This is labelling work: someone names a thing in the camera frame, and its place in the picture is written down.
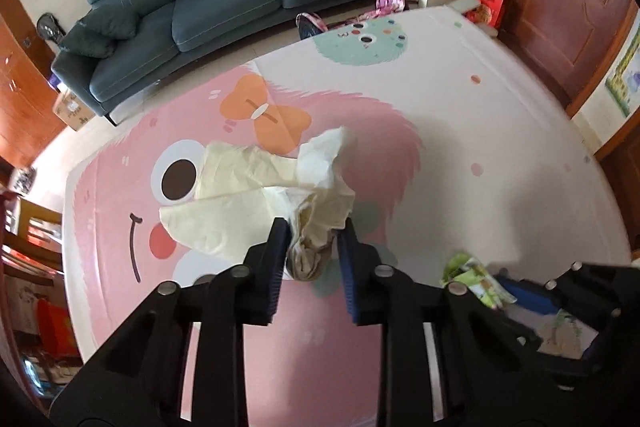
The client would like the green yellow tea packet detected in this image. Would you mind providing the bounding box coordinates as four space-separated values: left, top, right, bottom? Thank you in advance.
440 251 518 310

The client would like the cartoon printed tablecloth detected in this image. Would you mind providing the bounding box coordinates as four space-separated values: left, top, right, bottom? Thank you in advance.
65 8 630 426

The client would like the long wooden side table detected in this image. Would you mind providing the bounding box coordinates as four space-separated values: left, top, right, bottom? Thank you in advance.
1 188 63 283

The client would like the cardboard box on floor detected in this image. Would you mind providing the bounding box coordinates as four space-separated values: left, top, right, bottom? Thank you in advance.
52 91 96 131

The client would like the orange wooden cabinet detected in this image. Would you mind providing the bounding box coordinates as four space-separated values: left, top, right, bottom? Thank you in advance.
0 0 66 168

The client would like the brown wooden door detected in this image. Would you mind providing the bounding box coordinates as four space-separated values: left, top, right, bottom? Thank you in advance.
499 0 637 113

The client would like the red gift bag on floor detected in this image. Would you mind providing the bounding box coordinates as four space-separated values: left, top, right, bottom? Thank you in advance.
466 0 503 28

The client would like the pink backpack on floor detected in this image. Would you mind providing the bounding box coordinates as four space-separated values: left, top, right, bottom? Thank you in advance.
375 0 406 14

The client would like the dark sofa cushion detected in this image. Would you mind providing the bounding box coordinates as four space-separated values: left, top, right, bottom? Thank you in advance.
58 5 140 58

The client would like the black floor fan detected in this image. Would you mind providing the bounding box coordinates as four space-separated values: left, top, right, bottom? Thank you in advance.
36 13 65 46

